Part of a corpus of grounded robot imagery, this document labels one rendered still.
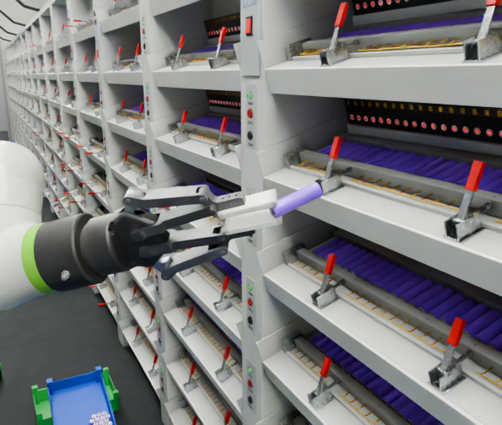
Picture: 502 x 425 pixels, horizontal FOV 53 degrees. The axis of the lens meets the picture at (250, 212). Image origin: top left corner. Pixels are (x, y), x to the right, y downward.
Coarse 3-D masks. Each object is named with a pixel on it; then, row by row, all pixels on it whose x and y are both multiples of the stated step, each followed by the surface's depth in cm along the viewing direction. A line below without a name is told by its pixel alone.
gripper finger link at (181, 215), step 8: (176, 208) 61; (184, 208) 60; (192, 208) 59; (200, 208) 59; (208, 208) 58; (216, 208) 58; (160, 216) 61; (168, 216) 60; (176, 216) 59; (184, 216) 59; (192, 216) 59; (200, 216) 59; (208, 216) 59; (216, 216) 58; (152, 224) 60; (160, 224) 59; (168, 224) 60; (176, 224) 60; (136, 232) 60; (144, 232) 60; (152, 232) 60; (160, 232) 60; (136, 240) 60
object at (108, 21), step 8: (128, 0) 209; (136, 0) 168; (96, 8) 204; (104, 8) 206; (112, 8) 191; (120, 8) 192; (128, 8) 168; (136, 8) 158; (104, 16) 206; (112, 16) 185; (120, 16) 177; (128, 16) 168; (136, 16) 162; (104, 24) 201; (112, 24) 190; (120, 24) 181; (104, 32) 206
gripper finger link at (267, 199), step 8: (264, 192) 59; (272, 192) 59; (248, 200) 59; (256, 200) 58; (264, 200) 58; (272, 200) 57; (232, 208) 58; (240, 208) 58; (248, 208) 58; (256, 208) 58; (264, 208) 57; (224, 216) 58; (232, 216) 58
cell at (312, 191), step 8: (312, 184) 59; (296, 192) 59; (304, 192) 58; (312, 192) 59; (320, 192) 59; (280, 200) 58; (288, 200) 58; (296, 200) 58; (304, 200) 58; (312, 200) 59; (272, 208) 58; (280, 208) 58; (288, 208) 58
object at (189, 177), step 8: (176, 176) 163; (184, 176) 164; (192, 176) 166; (200, 176) 167; (160, 184) 161; (168, 184) 162; (176, 184) 164; (184, 184) 163; (168, 208) 154; (184, 224) 144; (192, 224) 136; (200, 224) 134; (208, 224) 133; (232, 240) 120; (240, 240) 109; (232, 248) 116; (240, 248) 110; (224, 256) 121; (232, 256) 116; (240, 256) 110; (232, 264) 118; (240, 264) 112
